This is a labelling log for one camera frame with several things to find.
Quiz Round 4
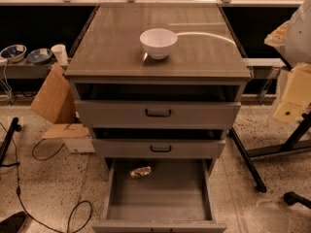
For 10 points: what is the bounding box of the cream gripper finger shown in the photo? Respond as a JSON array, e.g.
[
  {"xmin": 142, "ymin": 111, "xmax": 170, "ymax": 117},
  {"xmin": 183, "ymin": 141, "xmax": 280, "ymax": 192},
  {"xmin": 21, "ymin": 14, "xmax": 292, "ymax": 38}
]
[
  {"xmin": 264, "ymin": 21, "xmax": 289, "ymax": 48},
  {"xmin": 273, "ymin": 63, "xmax": 311, "ymax": 123}
]

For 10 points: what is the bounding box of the orange can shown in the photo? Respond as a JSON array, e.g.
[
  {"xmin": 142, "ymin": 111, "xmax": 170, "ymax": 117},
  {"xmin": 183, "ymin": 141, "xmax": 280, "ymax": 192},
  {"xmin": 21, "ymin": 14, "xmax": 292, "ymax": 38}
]
[{"xmin": 129, "ymin": 166, "xmax": 152, "ymax": 179}]

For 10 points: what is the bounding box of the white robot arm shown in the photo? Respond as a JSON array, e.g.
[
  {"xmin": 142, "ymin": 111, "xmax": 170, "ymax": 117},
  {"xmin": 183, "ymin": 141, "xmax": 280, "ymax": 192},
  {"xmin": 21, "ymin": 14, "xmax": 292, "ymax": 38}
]
[{"xmin": 264, "ymin": 0, "xmax": 311, "ymax": 122}]

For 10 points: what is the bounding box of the grey drawer cabinet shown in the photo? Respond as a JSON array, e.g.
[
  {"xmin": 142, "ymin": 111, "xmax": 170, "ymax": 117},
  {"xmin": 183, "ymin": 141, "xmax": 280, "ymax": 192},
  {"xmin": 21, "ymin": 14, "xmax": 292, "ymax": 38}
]
[{"xmin": 63, "ymin": 2, "xmax": 253, "ymax": 177}]

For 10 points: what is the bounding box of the bottom grey drawer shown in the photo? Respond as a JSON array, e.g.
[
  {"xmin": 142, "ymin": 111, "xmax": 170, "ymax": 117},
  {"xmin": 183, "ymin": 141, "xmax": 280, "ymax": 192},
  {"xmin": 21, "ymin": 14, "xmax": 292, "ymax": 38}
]
[{"xmin": 92, "ymin": 159, "xmax": 226, "ymax": 233}]

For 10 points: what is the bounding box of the grey drawer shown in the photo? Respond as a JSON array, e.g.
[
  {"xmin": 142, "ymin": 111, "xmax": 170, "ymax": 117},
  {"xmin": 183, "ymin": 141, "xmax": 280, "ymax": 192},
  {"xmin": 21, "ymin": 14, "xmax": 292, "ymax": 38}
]
[
  {"xmin": 92, "ymin": 128, "xmax": 225, "ymax": 158},
  {"xmin": 76, "ymin": 83, "xmax": 240, "ymax": 129},
  {"xmin": 92, "ymin": 159, "xmax": 226, "ymax": 233}
]

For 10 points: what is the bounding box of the middle grey drawer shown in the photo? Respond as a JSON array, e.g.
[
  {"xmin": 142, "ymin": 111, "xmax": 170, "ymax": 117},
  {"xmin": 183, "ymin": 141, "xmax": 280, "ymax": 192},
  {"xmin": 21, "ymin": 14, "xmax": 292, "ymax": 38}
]
[{"xmin": 92, "ymin": 128, "xmax": 225, "ymax": 158}]

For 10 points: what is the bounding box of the top grey drawer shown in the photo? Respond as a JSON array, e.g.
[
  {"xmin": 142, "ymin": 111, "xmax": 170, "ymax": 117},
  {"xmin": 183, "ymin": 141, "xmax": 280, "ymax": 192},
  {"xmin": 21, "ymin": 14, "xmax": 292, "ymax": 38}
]
[{"xmin": 76, "ymin": 83, "xmax": 240, "ymax": 129}]

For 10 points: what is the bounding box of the black metal stand right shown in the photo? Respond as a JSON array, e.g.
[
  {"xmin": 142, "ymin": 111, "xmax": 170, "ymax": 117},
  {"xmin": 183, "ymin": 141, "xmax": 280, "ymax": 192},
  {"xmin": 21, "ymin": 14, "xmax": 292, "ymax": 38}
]
[{"xmin": 228, "ymin": 112, "xmax": 311, "ymax": 193}]

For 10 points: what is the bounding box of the black caster bottom right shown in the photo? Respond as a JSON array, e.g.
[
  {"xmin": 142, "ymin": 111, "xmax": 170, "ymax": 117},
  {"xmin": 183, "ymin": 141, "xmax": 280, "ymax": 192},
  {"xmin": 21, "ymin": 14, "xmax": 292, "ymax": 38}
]
[{"xmin": 283, "ymin": 191, "xmax": 311, "ymax": 209}]

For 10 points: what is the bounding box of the white bowl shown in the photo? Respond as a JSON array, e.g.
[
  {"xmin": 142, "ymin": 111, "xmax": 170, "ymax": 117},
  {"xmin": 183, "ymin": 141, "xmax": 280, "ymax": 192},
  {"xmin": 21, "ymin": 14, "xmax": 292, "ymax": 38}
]
[{"xmin": 140, "ymin": 28, "xmax": 178, "ymax": 59}]

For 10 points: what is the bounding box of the white paper cup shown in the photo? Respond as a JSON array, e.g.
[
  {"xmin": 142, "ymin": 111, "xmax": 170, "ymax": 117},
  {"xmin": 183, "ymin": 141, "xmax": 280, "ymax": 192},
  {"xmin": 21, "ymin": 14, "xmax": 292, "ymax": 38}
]
[{"xmin": 52, "ymin": 44, "xmax": 68, "ymax": 66}]

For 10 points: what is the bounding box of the upright cardboard sheet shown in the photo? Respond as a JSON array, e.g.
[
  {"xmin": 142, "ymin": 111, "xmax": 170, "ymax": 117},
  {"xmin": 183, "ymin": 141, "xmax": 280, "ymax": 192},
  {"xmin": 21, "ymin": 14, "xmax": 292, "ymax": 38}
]
[{"xmin": 30, "ymin": 63, "xmax": 76, "ymax": 124}]

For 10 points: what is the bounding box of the blue patterned bowl right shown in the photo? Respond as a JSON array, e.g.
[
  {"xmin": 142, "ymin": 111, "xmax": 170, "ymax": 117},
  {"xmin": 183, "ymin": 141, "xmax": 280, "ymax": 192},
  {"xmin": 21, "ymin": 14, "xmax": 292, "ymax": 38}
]
[{"xmin": 27, "ymin": 49, "xmax": 52, "ymax": 65}]

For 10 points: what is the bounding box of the blue patterned bowl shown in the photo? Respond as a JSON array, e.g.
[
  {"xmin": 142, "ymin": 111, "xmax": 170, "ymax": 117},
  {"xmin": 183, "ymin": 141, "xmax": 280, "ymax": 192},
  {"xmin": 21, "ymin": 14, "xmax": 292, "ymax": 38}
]
[
  {"xmin": 27, "ymin": 49, "xmax": 52, "ymax": 65},
  {"xmin": 0, "ymin": 45, "xmax": 27, "ymax": 63}
]

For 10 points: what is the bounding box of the flat cardboard piece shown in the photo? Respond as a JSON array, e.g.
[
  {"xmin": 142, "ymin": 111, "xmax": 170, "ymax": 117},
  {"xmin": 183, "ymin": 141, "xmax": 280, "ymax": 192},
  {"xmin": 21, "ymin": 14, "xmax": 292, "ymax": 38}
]
[{"xmin": 42, "ymin": 123, "xmax": 89, "ymax": 139}]

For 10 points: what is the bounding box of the grey low shelf left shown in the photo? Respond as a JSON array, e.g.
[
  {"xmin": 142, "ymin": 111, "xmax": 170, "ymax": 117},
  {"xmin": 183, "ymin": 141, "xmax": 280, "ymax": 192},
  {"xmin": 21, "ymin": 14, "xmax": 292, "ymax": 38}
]
[{"xmin": 0, "ymin": 58, "xmax": 57, "ymax": 80}]

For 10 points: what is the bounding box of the blue patterned bowl left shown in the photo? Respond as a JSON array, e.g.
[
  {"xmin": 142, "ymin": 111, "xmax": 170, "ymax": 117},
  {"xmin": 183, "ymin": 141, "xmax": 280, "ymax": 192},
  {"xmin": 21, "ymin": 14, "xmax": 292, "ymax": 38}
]
[{"xmin": 0, "ymin": 45, "xmax": 27, "ymax": 63}]

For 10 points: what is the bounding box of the black stand leg left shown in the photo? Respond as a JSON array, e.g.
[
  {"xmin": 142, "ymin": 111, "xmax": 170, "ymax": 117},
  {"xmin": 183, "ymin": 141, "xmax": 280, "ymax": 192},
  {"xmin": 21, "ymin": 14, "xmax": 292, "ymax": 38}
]
[{"xmin": 0, "ymin": 117, "xmax": 21, "ymax": 167}]

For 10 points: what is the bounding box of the black object bottom left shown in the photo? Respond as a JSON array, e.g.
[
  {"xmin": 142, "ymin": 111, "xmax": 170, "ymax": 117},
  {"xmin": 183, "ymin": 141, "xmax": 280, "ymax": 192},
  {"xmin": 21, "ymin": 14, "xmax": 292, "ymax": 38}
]
[{"xmin": 0, "ymin": 212, "xmax": 26, "ymax": 233}]

